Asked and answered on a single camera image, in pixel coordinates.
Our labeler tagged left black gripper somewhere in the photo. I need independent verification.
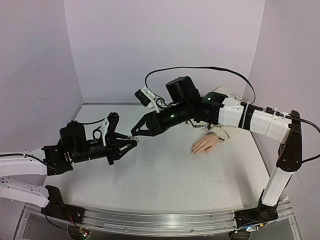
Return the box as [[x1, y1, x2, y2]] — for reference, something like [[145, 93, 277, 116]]
[[71, 133, 138, 166]]

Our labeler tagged clear nail polish bottle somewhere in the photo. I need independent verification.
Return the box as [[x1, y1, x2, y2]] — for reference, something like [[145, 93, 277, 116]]
[[127, 135, 139, 143]]

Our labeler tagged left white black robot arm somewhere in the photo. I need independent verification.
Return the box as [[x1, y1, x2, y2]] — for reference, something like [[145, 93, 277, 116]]
[[0, 120, 139, 219]]

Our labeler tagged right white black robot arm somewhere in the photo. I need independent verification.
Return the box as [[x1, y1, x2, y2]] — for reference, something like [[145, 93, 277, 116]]
[[131, 76, 305, 232]]

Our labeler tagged mannequin hand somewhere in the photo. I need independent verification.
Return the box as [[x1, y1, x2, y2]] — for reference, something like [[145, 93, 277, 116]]
[[190, 134, 224, 156]]

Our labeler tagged beige jacket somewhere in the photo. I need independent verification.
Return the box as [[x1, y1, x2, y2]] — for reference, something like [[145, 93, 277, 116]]
[[182, 85, 251, 142]]

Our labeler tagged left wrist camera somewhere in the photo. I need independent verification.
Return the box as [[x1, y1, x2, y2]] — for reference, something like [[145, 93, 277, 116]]
[[100, 112, 120, 147]]

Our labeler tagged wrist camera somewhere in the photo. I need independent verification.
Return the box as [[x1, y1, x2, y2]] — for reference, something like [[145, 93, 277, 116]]
[[100, 112, 120, 147], [134, 86, 166, 113]]

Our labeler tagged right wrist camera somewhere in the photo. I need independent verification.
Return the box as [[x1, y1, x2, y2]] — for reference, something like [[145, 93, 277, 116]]
[[134, 86, 166, 113]]

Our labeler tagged aluminium front rail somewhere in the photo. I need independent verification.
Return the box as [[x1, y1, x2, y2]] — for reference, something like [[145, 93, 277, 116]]
[[39, 203, 293, 236]]

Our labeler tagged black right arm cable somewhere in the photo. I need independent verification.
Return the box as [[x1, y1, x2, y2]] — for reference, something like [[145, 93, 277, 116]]
[[144, 65, 257, 103]]

